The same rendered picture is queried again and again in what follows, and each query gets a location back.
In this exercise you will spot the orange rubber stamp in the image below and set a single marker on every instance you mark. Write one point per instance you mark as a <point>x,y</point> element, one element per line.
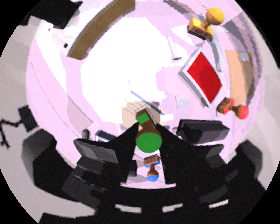
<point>204,30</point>

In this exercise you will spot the white marker pen with black cap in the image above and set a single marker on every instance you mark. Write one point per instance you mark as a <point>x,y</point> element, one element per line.
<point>84,134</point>

